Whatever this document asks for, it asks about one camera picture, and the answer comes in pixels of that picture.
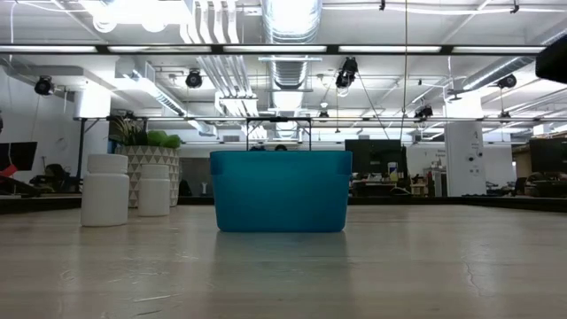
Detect black monitor beside wooden panel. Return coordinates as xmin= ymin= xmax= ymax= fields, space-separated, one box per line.
xmin=529 ymin=137 xmax=567 ymax=175

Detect white triangle-patterned plant pot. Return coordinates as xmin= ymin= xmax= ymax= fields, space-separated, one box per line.
xmin=114 ymin=145 xmax=182 ymax=208

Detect white square pillar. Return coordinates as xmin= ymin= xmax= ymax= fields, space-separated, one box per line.
xmin=444 ymin=95 xmax=487 ymax=198

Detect black overhead light bar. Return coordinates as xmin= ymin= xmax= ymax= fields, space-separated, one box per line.
xmin=0 ymin=43 xmax=547 ymax=56

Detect white plastic pill bottle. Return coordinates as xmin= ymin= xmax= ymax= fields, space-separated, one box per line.
xmin=80 ymin=153 xmax=130 ymax=228
xmin=137 ymin=164 xmax=172 ymax=218

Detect wide black monitor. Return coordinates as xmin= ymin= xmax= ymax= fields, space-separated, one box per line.
xmin=345 ymin=139 xmax=408 ymax=176

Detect green succulent plant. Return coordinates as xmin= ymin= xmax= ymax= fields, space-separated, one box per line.
xmin=108 ymin=115 xmax=183 ymax=150

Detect black aluminium table frame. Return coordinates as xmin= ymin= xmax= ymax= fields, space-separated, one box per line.
xmin=0 ymin=194 xmax=567 ymax=214

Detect black monitor with tilted screen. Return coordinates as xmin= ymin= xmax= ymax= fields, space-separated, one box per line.
xmin=0 ymin=141 xmax=39 ymax=172

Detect silver ventilation duct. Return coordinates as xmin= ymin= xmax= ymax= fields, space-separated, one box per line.
xmin=260 ymin=0 xmax=323 ymax=90

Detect blue plastic basket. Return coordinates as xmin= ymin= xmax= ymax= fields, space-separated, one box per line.
xmin=209 ymin=150 xmax=353 ymax=234

